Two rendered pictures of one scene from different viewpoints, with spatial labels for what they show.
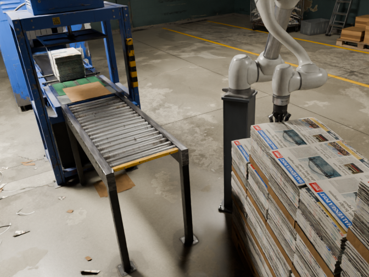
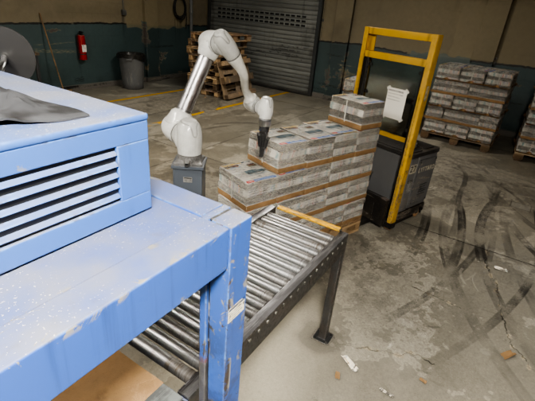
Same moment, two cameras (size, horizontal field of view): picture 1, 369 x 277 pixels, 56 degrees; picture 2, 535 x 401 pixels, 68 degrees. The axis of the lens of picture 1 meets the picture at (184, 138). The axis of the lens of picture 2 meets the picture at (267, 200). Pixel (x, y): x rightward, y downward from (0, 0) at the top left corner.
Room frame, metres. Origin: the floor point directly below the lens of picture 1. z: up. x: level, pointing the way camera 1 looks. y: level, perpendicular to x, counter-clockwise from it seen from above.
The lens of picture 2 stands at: (3.17, 1.90, 1.95)
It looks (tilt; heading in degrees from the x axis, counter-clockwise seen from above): 26 degrees down; 238
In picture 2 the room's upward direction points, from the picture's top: 5 degrees clockwise
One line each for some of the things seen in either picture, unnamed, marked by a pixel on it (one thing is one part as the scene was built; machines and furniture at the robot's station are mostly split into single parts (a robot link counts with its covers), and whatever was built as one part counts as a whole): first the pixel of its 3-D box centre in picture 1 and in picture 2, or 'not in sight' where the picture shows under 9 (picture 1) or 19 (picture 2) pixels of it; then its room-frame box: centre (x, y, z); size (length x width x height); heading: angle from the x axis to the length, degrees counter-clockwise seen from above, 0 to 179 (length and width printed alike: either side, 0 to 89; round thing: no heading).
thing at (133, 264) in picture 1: (126, 267); (322, 336); (1.73, 0.46, 0.01); 0.14 x 0.13 x 0.01; 117
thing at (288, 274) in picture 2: (119, 132); (256, 261); (2.30, 0.47, 0.77); 0.47 x 0.05 x 0.05; 117
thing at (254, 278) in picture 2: (114, 126); (241, 273); (2.42, 0.53, 0.77); 0.47 x 0.05 x 0.05; 117
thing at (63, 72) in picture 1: (66, 64); not in sight; (3.83, 1.25, 0.93); 0.38 x 0.30 x 0.26; 27
